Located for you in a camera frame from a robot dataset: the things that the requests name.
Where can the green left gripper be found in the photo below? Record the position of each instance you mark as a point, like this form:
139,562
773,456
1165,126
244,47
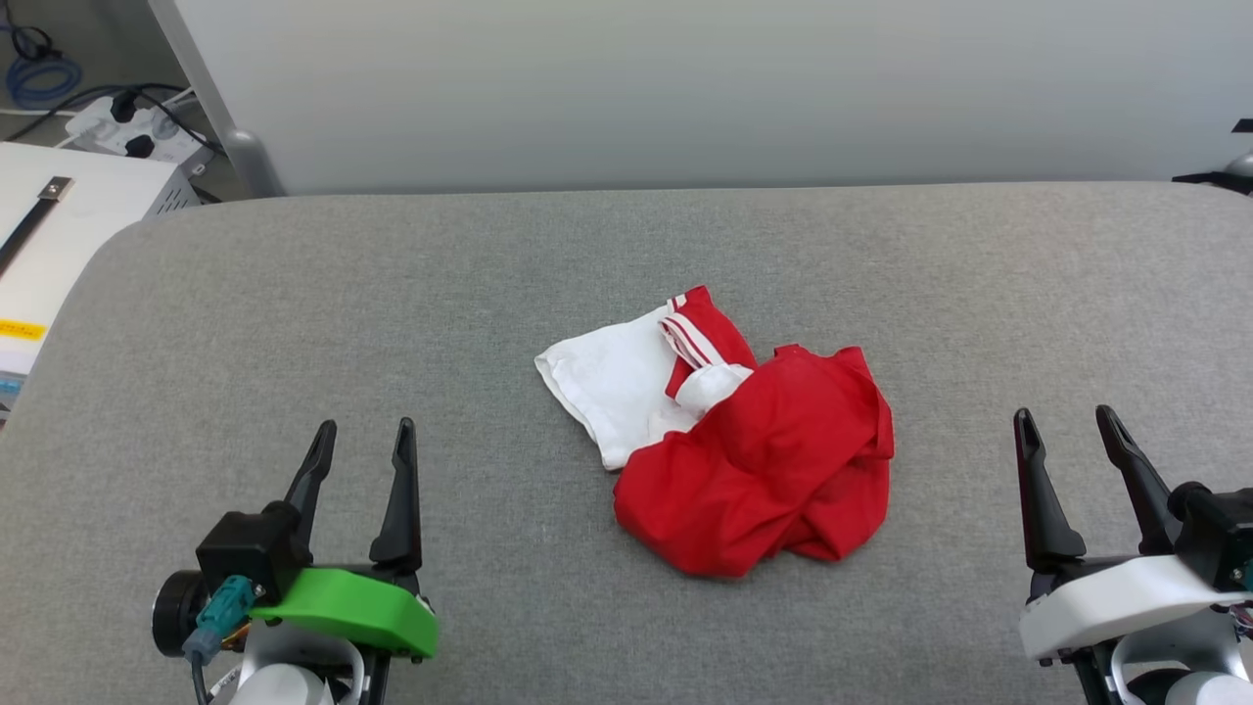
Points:
352,607

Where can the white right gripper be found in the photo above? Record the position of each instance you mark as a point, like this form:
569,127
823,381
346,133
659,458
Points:
1106,602

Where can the red and white basketball jersey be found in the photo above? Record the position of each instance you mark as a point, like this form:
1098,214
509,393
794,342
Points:
773,460

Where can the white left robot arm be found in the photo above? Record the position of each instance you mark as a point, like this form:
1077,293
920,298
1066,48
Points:
284,685

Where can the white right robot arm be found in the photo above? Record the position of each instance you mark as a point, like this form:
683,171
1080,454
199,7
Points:
1175,656

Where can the black stand foot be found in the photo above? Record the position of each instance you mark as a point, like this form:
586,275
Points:
1209,179

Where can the yellow label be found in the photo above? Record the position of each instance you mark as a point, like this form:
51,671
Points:
22,330

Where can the white box appliance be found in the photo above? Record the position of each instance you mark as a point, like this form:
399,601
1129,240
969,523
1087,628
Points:
88,225

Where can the white power strip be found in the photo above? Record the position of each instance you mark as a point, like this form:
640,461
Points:
93,125

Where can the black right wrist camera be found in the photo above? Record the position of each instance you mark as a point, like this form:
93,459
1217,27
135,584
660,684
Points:
1219,539

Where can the teal left camera connector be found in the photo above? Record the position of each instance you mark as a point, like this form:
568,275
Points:
223,602

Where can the grey partition post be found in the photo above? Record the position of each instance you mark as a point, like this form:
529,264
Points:
250,162

